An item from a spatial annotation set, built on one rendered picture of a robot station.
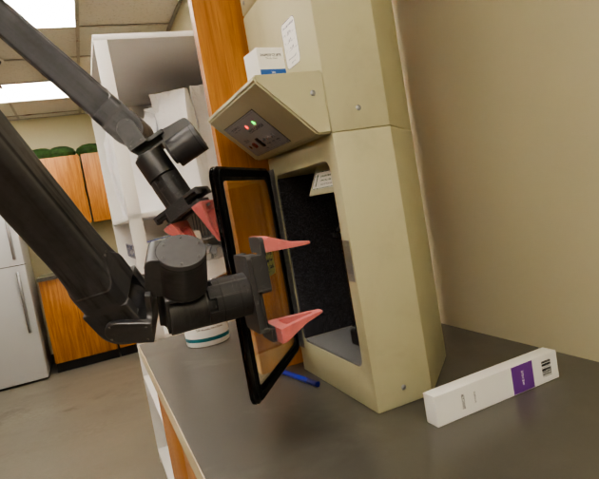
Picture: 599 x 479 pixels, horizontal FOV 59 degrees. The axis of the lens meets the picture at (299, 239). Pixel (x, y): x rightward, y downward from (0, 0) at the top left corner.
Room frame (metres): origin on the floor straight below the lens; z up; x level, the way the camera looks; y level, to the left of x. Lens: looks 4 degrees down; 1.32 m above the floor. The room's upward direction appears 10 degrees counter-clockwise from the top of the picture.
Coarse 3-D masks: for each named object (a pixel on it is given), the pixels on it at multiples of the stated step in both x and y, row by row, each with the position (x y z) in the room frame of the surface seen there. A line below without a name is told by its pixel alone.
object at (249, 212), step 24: (216, 192) 0.84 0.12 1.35; (240, 192) 0.94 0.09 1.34; (264, 192) 1.08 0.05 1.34; (216, 216) 0.84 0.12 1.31; (240, 216) 0.92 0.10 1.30; (264, 216) 1.06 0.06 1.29; (240, 240) 0.90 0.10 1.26; (288, 312) 1.10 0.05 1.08; (240, 336) 0.84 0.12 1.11; (264, 360) 0.91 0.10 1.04
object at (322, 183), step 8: (320, 168) 0.98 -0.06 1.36; (328, 168) 0.97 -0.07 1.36; (320, 176) 0.98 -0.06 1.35; (328, 176) 0.96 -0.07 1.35; (312, 184) 1.01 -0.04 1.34; (320, 184) 0.97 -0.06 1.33; (328, 184) 0.95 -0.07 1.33; (312, 192) 0.99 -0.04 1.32; (320, 192) 0.96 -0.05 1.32; (328, 192) 0.95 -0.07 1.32
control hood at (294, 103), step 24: (288, 72) 0.83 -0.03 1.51; (312, 72) 0.84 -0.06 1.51; (240, 96) 0.89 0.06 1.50; (264, 96) 0.83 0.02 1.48; (288, 96) 0.83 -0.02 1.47; (312, 96) 0.84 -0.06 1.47; (216, 120) 1.06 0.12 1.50; (288, 120) 0.86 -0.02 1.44; (312, 120) 0.84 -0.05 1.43; (240, 144) 1.11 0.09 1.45; (288, 144) 0.95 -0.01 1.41
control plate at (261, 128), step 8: (248, 112) 0.92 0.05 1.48; (240, 120) 0.98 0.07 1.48; (248, 120) 0.96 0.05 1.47; (256, 120) 0.94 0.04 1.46; (264, 120) 0.91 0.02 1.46; (232, 128) 1.04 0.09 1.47; (240, 128) 1.02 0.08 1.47; (256, 128) 0.97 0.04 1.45; (264, 128) 0.95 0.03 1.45; (272, 128) 0.93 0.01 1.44; (232, 136) 1.08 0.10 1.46; (240, 136) 1.06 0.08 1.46; (248, 136) 1.03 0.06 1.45; (256, 136) 1.01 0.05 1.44; (264, 136) 0.98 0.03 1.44; (280, 136) 0.93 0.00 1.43; (248, 144) 1.07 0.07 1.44; (272, 144) 1.00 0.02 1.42; (280, 144) 0.97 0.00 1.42; (256, 152) 1.09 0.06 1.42; (264, 152) 1.06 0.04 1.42
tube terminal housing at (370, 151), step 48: (288, 0) 0.92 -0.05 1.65; (336, 0) 0.87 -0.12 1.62; (384, 0) 1.00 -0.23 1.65; (336, 48) 0.86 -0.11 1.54; (384, 48) 0.94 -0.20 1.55; (336, 96) 0.86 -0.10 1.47; (384, 96) 0.89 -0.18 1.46; (336, 144) 0.85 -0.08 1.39; (384, 144) 0.89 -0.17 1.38; (336, 192) 0.87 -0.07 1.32; (384, 192) 0.88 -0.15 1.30; (384, 240) 0.87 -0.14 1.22; (384, 288) 0.87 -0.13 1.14; (432, 288) 1.03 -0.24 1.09; (384, 336) 0.86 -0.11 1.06; (432, 336) 0.96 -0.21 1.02; (336, 384) 1.00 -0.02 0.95; (384, 384) 0.86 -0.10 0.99; (432, 384) 0.90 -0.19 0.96
